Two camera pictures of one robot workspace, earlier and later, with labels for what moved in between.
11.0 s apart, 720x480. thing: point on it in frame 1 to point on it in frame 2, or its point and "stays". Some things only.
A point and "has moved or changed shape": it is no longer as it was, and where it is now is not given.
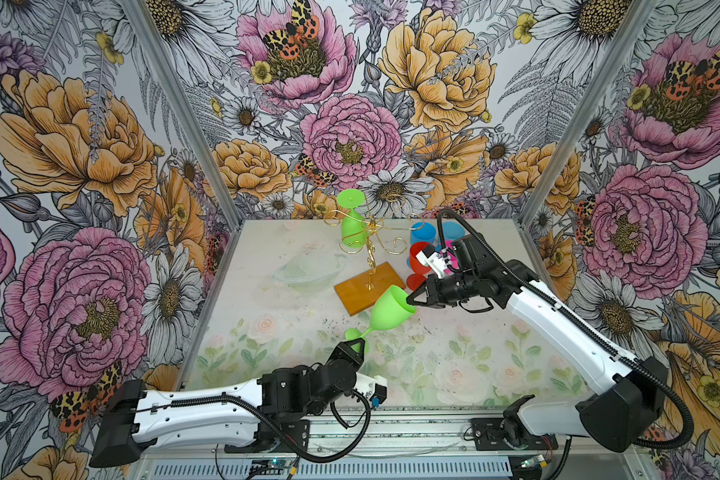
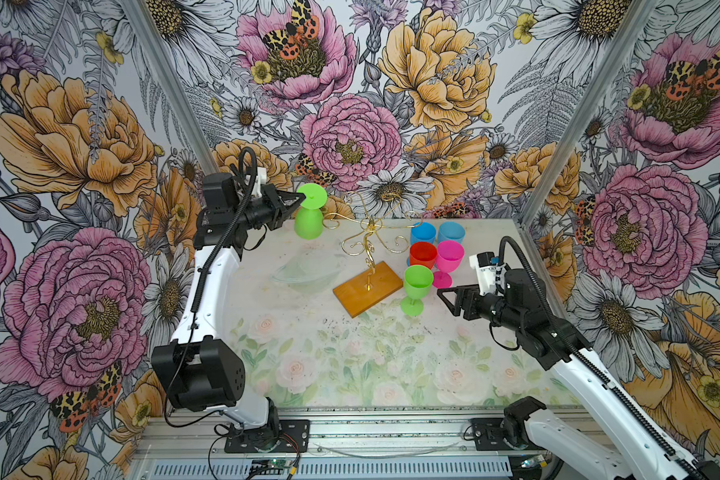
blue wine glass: x=422 y=232 stays
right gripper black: x=431 y=287 to x=462 y=293
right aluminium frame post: x=635 y=18 stays
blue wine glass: x=453 y=231 stays
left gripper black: x=344 y=350 to x=282 y=211
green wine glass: x=354 y=228 to x=308 y=220
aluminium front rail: x=393 y=447 stays
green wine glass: x=392 y=311 has moved or changed shape
